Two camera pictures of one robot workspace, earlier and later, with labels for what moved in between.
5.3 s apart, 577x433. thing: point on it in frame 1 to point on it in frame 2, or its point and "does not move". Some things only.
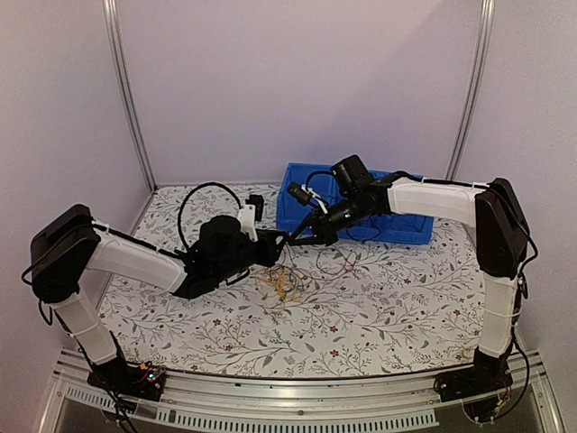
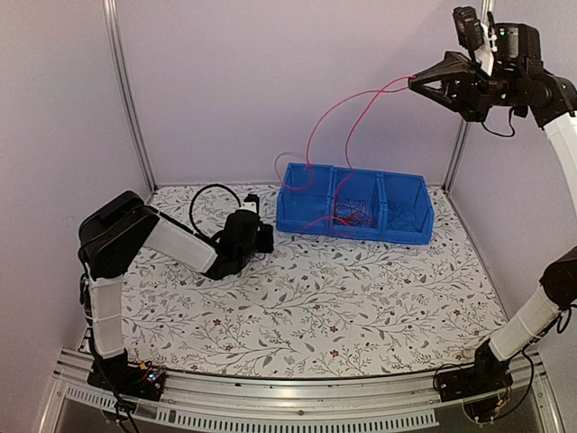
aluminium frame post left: (112, 12) does not move
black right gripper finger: (306, 241) to (442, 95)
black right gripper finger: (312, 220) to (451, 66)
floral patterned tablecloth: (380, 301) does not move
